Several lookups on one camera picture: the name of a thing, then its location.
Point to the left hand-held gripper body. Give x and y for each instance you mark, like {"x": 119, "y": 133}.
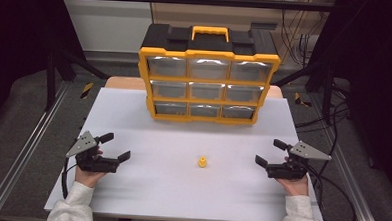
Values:
{"x": 96, "y": 163}

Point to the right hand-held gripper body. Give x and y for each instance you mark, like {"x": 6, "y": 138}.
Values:
{"x": 286, "y": 171}

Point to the small yellow plastic part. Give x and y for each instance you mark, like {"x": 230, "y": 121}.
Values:
{"x": 202, "y": 162}

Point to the clear plastic drawer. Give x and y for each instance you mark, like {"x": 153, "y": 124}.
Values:
{"x": 209, "y": 70}

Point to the yellow black drawer cabinet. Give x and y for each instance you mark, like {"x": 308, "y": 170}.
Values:
{"x": 207, "y": 41}

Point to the person's right hand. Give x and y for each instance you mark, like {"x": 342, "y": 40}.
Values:
{"x": 294, "y": 187}

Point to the person's left hand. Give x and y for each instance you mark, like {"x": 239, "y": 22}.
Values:
{"x": 87, "y": 178}

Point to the white foam board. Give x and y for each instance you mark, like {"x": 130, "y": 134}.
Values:
{"x": 147, "y": 188}

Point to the yellow black hazard tape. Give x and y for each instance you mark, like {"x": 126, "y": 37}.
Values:
{"x": 298, "y": 99}
{"x": 86, "y": 90}

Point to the black metal stand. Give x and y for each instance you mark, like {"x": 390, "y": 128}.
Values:
{"x": 51, "y": 80}
{"x": 326, "y": 92}

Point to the grid of clear drawers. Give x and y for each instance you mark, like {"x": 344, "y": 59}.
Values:
{"x": 166, "y": 89}

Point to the black curtain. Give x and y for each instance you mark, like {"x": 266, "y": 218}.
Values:
{"x": 17, "y": 32}
{"x": 378, "y": 81}

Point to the aluminium floor rail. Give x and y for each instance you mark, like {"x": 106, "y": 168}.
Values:
{"x": 25, "y": 153}
{"x": 357, "y": 194}

